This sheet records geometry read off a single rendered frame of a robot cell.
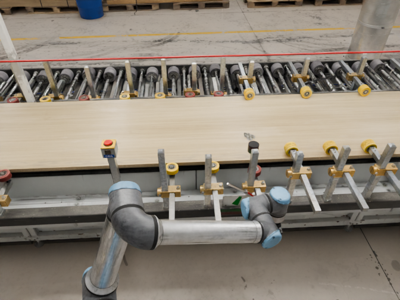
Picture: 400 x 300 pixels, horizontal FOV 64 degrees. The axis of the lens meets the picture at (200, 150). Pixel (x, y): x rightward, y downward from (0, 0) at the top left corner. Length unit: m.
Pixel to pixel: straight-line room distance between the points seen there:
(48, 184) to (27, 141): 0.33
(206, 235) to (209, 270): 1.39
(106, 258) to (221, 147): 1.05
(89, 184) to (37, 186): 0.33
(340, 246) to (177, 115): 1.66
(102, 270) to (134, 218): 0.43
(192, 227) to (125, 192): 0.27
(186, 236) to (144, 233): 0.16
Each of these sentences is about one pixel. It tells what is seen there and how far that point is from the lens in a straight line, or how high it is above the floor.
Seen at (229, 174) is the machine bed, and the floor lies 0.75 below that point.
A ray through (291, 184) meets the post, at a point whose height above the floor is 0.87.
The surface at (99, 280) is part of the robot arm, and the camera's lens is 1.53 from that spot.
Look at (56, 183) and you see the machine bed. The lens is 2.27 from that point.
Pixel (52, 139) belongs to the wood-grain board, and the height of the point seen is 0.90.
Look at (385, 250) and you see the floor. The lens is 3.02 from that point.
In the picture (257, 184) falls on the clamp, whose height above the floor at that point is 0.87.
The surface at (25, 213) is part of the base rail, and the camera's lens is 2.22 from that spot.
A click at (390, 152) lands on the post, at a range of 2.03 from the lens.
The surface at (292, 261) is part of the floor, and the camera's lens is 2.69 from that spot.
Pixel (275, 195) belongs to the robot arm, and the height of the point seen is 1.20.
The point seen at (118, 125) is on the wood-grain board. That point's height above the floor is 0.90.
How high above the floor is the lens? 2.26
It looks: 42 degrees down
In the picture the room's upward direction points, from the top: straight up
